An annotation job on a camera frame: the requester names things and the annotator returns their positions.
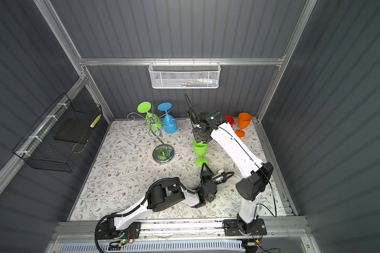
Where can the blue wine glass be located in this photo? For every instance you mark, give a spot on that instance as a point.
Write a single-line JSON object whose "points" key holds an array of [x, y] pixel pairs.
{"points": [[169, 123]]}

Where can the orange wine glass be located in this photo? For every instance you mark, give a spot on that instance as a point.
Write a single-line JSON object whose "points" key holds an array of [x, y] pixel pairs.
{"points": [[244, 119]]}

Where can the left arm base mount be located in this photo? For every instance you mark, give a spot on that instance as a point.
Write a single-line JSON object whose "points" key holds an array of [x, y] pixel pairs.
{"points": [[107, 230]]}

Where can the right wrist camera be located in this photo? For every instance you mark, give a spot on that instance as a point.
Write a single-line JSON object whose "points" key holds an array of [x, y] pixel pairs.
{"points": [[193, 116]]}

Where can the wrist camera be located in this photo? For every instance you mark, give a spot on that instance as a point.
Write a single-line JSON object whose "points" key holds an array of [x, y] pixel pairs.
{"points": [[222, 177], [193, 116]]}

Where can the green wine glass back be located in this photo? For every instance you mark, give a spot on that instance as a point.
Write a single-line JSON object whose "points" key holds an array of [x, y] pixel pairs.
{"points": [[151, 119]]}

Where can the chrome wine glass rack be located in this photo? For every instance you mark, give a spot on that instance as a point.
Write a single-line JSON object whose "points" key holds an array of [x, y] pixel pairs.
{"points": [[164, 153]]}

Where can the yellow-green wine glass front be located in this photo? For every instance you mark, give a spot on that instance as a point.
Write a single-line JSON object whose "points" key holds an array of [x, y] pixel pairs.
{"points": [[200, 150]]}

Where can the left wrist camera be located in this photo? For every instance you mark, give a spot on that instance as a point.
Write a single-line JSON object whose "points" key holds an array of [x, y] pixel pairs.
{"points": [[222, 177]]}

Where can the white perforated cable tray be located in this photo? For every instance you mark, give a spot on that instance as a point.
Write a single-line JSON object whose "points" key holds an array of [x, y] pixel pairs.
{"points": [[177, 246]]}

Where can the black wire wall basket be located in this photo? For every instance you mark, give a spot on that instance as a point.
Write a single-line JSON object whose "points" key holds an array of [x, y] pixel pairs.
{"points": [[59, 140]]}

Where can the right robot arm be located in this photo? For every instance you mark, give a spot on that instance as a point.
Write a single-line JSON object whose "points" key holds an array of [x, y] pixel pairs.
{"points": [[256, 174]]}

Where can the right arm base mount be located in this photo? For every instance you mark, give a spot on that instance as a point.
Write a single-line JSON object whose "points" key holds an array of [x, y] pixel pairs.
{"points": [[237, 227]]}

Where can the yellow marker in basket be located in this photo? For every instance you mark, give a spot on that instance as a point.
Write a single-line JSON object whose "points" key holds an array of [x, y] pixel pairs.
{"points": [[95, 121]]}

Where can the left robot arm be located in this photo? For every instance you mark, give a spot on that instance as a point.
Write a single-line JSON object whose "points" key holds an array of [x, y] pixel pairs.
{"points": [[122, 227]]}

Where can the red wine glass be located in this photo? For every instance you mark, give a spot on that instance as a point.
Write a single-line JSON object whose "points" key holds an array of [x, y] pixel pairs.
{"points": [[230, 120]]}

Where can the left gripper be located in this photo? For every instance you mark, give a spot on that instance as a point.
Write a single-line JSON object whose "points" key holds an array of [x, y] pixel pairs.
{"points": [[207, 174]]}

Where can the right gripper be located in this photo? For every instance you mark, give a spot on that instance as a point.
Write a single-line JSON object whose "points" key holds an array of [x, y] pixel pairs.
{"points": [[194, 132]]}

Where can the white wire wall basket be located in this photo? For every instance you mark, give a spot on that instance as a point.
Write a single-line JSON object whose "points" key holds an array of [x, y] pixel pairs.
{"points": [[193, 76]]}

